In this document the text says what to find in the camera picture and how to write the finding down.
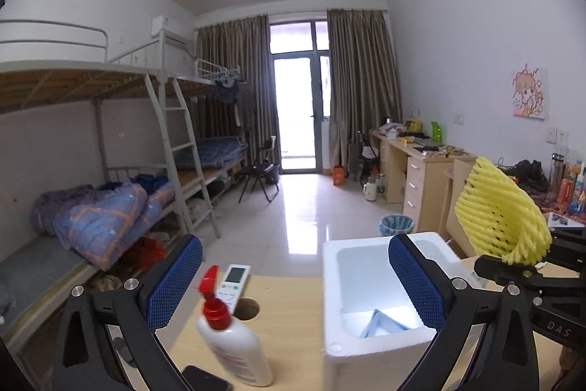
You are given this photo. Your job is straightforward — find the white styrofoam box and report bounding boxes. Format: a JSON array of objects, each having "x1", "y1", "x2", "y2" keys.
[{"x1": 323, "y1": 237, "x2": 435, "y2": 390}]

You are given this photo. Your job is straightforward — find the black folding chair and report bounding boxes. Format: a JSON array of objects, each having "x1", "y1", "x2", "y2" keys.
[{"x1": 236, "y1": 135, "x2": 280, "y2": 203}]

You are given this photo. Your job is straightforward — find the blue waste basket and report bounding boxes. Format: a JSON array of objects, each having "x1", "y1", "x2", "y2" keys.
[{"x1": 378, "y1": 214, "x2": 414, "y2": 236}]

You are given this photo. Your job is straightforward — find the wooden smiley chair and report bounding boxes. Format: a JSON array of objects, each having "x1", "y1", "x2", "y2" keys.
[{"x1": 439, "y1": 159, "x2": 476, "y2": 258}]

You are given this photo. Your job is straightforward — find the black headphones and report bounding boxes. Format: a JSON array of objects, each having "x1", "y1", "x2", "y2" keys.
[{"x1": 505, "y1": 160, "x2": 548, "y2": 192}]

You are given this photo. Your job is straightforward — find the orange container on floor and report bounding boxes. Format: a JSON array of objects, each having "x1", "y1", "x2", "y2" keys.
[{"x1": 332, "y1": 166, "x2": 346, "y2": 187}]

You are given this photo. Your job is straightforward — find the brown right curtain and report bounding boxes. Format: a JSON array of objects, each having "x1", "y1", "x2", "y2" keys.
[{"x1": 327, "y1": 9, "x2": 402, "y2": 167}]

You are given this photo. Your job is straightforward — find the wooden desk with drawers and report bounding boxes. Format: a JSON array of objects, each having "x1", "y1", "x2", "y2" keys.
[{"x1": 370, "y1": 130, "x2": 476, "y2": 232}]

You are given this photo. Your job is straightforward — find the white lotion pump bottle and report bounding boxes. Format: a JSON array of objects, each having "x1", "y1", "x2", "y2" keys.
[{"x1": 197, "y1": 265, "x2": 274, "y2": 387}]

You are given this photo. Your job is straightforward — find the brown curtain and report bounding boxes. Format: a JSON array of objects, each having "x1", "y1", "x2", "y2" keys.
[
  {"x1": 197, "y1": 15, "x2": 278, "y2": 158},
  {"x1": 327, "y1": 9, "x2": 402, "y2": 167}
]

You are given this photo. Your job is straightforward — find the glass balcony door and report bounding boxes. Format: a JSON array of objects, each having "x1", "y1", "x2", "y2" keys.
[{"x1": 270, "y1": 20, "x2": 331, "y2": 174}]

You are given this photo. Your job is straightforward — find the white thermos jug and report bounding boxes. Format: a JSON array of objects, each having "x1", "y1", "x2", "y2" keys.
[{"x1": 363, "y1": 182, "x2": 378, "y2": 202}]

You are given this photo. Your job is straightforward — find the blue plaid quilt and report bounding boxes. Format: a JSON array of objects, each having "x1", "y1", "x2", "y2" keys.
[{"x1": 31, "y1": 176, "x2": 175, "y2": 271}]

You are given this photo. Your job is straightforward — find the brown left curtain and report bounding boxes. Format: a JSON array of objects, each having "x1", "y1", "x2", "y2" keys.
[{"x1": 197, "y1": 15, "x2": 278, "y2": 158}]

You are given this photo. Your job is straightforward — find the anime girl wall picture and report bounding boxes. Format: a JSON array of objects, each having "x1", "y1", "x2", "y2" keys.
[{"x1": 512, "y1": 64, "x2": 548, "y2": 121}]

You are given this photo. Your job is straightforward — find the yellow foam net sleeve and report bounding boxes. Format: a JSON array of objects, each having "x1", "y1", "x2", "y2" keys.
[{"x1": 461, "y1": 157, "x2": 552, "y2": 266}]

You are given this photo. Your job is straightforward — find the white air conditioner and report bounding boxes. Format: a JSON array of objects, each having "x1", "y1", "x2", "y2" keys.
[{"x1": 151, "y1": 15, "x2": 194, "y2": 44}]

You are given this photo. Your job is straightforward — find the black smartphone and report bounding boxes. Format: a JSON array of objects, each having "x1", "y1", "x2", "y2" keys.
[{"x1": 182, "y1": 365, "x2": 233, "y2": 391}]

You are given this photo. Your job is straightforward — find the metal bunk bed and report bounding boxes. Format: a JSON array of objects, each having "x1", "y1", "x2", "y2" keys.
[{"x1": 1, "y1": 19, "x2": 238, "y2": 354}]

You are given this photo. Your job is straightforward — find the white remote control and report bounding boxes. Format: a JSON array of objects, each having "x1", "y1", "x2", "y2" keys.
[{"x1": 216, "y1": 264, "x2": 250, "y2": 314}]

